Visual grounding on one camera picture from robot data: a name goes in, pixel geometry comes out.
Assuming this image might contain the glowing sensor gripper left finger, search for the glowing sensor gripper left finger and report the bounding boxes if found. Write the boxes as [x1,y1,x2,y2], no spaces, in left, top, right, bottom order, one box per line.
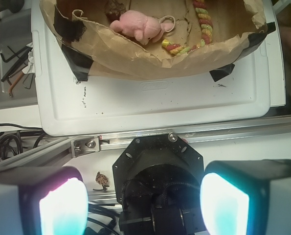
[0,166,89,235]

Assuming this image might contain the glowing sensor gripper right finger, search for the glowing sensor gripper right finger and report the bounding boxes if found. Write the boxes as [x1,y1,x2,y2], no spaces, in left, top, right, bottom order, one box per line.
[200,159,291,235]

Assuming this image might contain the multicolored twisted rope toy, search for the multicolored twisted rope toy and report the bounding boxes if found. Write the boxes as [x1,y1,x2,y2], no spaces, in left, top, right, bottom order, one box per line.
[161,0,213,55]

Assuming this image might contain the small brown sticker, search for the small brown sticker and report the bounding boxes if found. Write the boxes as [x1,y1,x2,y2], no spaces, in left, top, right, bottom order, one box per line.
[92,171,110,191]

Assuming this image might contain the white plastic bin lid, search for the white plastic bin lid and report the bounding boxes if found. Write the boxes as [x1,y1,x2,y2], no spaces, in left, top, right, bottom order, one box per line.
[31,1,286,136]

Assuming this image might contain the grey tool tray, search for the grey tool tray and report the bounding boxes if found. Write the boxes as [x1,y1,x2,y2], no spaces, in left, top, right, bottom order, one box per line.
[0,10,37,109]

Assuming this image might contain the black tape piece right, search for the black tape piece right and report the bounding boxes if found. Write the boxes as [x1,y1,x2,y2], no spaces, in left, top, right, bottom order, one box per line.
[209,63,235,82]

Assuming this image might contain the black tape piece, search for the black tape piece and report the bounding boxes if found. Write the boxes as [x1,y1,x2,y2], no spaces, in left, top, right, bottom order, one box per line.
[209,63,235,82]
[61,44,93,82]

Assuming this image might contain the black tape piece left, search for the black tape piece left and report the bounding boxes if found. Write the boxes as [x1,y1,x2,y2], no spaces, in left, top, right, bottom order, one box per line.
[61,44,93,82]

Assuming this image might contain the brown paper bag liner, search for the brown paper bag liner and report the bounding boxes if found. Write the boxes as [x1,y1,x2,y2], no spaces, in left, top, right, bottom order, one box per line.
[40,0,268,80]

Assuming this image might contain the pink plush toy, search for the pink plush toy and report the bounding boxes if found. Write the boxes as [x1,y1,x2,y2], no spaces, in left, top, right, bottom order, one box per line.
[110,10,175,46]

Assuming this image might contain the brown furry toy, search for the brown furry toy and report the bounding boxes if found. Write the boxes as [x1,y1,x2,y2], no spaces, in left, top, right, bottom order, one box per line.
[104,0,126,21]

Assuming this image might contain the aluminium extrusion rail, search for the aluminium extrusion rail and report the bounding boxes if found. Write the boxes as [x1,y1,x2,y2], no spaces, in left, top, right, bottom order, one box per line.
[0,115,291,167]

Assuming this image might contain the black cables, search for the black cables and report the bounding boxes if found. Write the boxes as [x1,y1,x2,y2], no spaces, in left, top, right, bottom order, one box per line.
[0,119,48,166]

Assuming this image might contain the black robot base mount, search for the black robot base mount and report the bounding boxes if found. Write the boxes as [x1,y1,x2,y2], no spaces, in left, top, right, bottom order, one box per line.
[112,133,205,235]

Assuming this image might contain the orange handled allen key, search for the orange handled allen key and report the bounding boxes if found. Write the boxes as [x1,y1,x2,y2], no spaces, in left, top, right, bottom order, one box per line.
[8,71,25,97]

